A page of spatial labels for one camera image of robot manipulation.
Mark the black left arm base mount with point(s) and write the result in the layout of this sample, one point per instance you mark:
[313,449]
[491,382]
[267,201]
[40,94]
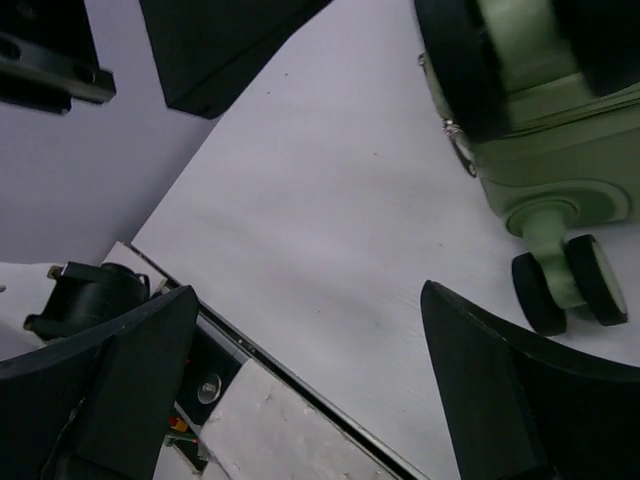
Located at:
[85,296]

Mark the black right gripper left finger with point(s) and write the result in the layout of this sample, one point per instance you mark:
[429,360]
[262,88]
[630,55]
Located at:
[96,405]

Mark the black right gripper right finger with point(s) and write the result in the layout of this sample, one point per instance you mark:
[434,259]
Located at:
[520,406]

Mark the aluminium table edge rail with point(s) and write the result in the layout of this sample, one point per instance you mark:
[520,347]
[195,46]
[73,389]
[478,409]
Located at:
[332,338]

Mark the green hard-shell suitcase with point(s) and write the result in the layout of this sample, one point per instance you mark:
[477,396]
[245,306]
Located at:
[540,102]

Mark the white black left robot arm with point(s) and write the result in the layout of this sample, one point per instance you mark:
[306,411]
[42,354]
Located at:
[206,53]

